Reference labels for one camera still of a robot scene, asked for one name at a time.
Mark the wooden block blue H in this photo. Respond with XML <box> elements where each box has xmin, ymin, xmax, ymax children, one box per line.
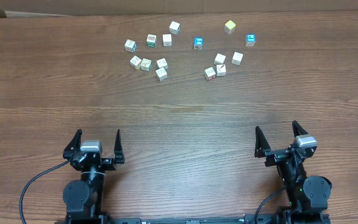
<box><xmin>231</xmin><ymin>52</ymin><xmax>243</xmax><ymax>66</ymax></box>

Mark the blue top block right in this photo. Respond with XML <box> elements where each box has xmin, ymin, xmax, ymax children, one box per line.
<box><xmin>246</xmin><ymin>34</ymin><xmax>256</xmax><ymax>47</ymax></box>

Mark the wooden block yellow side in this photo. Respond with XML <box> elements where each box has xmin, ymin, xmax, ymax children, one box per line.
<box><xmin>214</xmin><ymin>54</ymin><xmax>226</xmax><ymax>65</ymax></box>

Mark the wooden block number two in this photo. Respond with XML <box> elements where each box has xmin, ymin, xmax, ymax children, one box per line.
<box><xmin>155</xmin><ymin>67</ymin><xmax>168</xmax><ymax>81</ymax></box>

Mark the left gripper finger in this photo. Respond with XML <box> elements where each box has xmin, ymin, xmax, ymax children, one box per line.
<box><xmin>63</xmin><ymin>129</ymin><xmax>82</xmax><ymax>159</ymax></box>
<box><xmin>114</xmin><ymin>129</ymin><xmax>125</xmax><ymax>164</ymax></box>

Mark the wooden block number four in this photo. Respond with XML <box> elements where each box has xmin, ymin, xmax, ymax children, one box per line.
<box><xmin>216</xmin><ymin>64</ymin><xmax>226</xmax><ymax>77</ymax></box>

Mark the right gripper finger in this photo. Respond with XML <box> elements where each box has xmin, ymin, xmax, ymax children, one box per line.
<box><xmin>291</xmin><ymin>120</ymin><xmax>308</xmax><ymax>137</ymax></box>
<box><xmin>254</xmin><ymin>126</ymin><xmax>271</xmax><ymax>157</ymax></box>

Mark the cardboard backdrop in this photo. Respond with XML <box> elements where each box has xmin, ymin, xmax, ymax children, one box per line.
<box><xmin>0</xmin><ymin>0</ymin><xmax>358</xmax><ymax>17</ymax></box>

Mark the blue top wooden block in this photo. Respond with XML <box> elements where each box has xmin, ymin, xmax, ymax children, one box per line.
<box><xmin>193</xmin><ymin>37</ymin><xmax>203</xmax><ymax>50</ymax></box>

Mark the wooden block green letter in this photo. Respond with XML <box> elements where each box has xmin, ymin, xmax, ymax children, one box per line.
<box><xmin>146</xmin><ymin>34</ymin><xmax>157</xmax><ymax>47</ymax></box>

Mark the wooden block blue side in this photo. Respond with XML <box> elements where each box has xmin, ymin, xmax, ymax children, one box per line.
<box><xmin>124</xmin><ymin>39</ymin><xmax>137</xmax><ymax>52</ymax></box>

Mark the wooden block red thirteen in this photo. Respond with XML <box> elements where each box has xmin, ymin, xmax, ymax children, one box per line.
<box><xmin>204</xmin><ymin>67</ymin><xmax>216</xmax><ymax>81</ymax></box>

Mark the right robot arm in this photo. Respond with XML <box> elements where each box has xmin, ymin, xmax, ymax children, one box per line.
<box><xmin>254</xmin><ymin>121</ymin><xmax>332</xmax><ymax>223</ymax></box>

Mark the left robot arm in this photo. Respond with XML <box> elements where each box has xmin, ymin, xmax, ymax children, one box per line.
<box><xmin>63</xmin><ymin>129</ymin><xmax>125</xmax><ymax>223</ymax></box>

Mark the wooden block green edge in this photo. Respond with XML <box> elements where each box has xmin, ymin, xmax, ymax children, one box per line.
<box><xmin>140</xmin><ymin>58</ymin><xmax>153</xmax><ymax>72</ymax></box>

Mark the wooden block red three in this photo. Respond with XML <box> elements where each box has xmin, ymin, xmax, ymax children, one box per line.
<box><xmin>157</xmin><ymin>58</ymin><xmax>168</xmax><ymax>69</ymax></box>

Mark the wooden block yellow edge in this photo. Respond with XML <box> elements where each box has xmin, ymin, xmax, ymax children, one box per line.
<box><xmin>130</xmin><ymin>55</ymin><xmax>142</xmax><ymax>70</ymax></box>

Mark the yellow top wooden block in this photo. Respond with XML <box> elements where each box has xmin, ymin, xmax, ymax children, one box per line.
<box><xmin>224</xmin><ymin>20</ymin><xmax>236</xmax><ymax>34</ymax></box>

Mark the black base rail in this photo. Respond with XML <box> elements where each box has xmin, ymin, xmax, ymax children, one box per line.
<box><xmin>55</xmin><ymin>214</ymin><xmax>331</xmax><ymax>224</ymax></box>

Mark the wooden block far top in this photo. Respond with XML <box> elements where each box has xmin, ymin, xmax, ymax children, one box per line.
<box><xmin>169</xmin><ymin>21</ymin><xmax>180</xmax><ymax>35</ymax></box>

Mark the plain wooden block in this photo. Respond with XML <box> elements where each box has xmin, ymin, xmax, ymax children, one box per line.
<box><xmin>162</xmin><ymin>34</ymin><xmax>172</xmax><ymax>47</ymax></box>

